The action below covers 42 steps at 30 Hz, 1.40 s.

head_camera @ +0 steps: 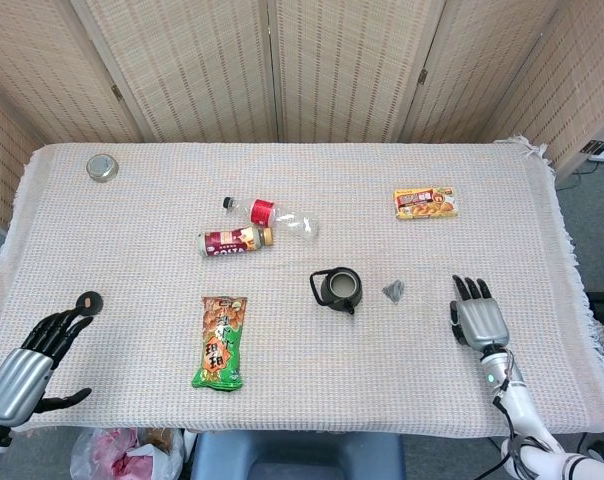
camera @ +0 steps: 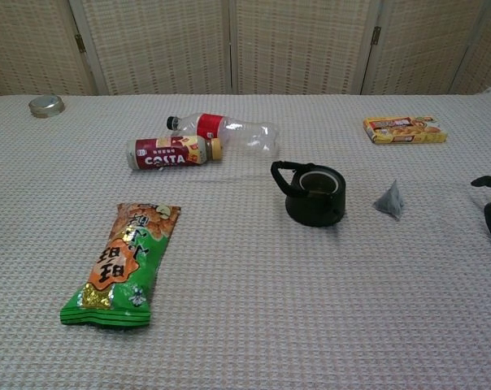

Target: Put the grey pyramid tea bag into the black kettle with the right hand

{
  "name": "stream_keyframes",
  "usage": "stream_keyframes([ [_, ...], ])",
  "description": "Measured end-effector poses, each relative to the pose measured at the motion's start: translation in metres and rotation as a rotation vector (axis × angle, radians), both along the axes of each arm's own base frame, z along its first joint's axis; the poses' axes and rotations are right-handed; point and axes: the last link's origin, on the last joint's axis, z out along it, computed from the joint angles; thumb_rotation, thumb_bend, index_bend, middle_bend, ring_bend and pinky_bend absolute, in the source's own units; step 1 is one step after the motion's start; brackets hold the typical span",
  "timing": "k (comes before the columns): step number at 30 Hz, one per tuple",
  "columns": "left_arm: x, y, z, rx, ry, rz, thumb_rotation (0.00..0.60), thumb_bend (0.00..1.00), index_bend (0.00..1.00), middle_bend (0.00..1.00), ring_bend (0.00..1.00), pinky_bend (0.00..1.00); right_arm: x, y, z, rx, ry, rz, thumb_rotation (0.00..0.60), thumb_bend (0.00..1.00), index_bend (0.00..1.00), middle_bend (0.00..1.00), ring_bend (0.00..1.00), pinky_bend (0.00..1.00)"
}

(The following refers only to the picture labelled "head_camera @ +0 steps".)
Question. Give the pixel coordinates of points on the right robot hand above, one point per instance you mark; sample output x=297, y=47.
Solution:
x=479, y=320

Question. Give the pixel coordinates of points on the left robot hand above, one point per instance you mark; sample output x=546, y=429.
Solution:
x=17, y=380

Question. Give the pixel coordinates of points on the grey pyramid tea bag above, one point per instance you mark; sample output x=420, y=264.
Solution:
x=393, y=291

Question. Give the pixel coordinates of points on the small black round lid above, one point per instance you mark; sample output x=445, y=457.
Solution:
x=93, y=300

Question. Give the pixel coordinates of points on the pink white plastic bag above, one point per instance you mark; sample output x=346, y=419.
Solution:
x=127, y=457

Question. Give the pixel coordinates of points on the black teapot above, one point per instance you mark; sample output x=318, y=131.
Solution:
x=327, y=295

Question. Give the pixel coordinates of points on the green snack bag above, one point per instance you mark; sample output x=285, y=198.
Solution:
x=221, y=345

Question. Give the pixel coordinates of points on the yellow curry box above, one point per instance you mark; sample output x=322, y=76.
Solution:
x=424, y=202

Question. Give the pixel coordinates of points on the white woven tablecloth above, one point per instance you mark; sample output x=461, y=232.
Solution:
x=302, y=360

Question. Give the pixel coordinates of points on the blue chair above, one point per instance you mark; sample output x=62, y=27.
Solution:
x=292, y=455

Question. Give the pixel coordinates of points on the clear red-label plastic bottle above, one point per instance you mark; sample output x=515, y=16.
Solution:
x=262, y=211

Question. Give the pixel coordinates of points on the Costa coffee bottle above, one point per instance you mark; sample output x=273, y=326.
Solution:
x=229, y=242

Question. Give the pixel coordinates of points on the woven folding screen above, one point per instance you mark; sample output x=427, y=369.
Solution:
x=192, y=65

